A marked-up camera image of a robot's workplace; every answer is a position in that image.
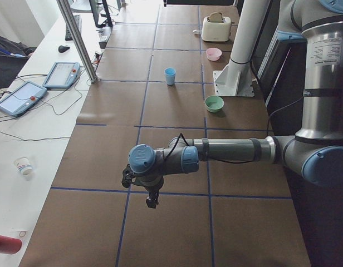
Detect cream white toaster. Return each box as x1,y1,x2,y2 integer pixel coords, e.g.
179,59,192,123
201,16,232,42

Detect pink bowl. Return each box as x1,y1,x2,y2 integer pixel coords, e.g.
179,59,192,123
205,47,222,61

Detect teach pendant near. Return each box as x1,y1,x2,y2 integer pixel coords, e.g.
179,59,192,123
0,81,47,116

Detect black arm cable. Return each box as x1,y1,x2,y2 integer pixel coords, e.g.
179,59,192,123
160,132,257,167

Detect light blue cup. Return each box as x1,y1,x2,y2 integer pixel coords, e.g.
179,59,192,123
164,67,176,86

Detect black computer mouse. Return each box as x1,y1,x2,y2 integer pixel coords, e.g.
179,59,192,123
58,45,70,53

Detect teach pendant far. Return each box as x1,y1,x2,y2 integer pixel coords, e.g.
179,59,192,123
42,62,80,90

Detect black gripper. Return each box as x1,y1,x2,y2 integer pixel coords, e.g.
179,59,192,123
121,164,164,208

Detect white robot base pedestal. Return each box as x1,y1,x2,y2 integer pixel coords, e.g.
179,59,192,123
213,0,271,97

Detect black keyboard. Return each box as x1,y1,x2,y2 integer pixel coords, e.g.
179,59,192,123
65,15,82,41

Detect toast slice in toaster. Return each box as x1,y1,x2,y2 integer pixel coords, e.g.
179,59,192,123
209,12,223,23

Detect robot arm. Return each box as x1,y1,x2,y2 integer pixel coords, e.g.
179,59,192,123
121,1,343,209

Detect red cylinder object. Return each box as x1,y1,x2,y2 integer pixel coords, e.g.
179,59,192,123
0,235,22,254

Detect teach pendant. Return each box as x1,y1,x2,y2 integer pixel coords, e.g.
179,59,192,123
42,62,80,90
0,81,47,116

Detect black monitor stand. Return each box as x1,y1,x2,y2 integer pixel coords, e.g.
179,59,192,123
89,0,113,28

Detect green bowl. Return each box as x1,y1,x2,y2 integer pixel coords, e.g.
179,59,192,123
204,95,224,113

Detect white paper cup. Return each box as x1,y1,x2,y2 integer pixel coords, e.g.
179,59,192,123
14,157,33,175

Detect aluminium frame post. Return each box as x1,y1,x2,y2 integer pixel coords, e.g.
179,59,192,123
57,0,98,84

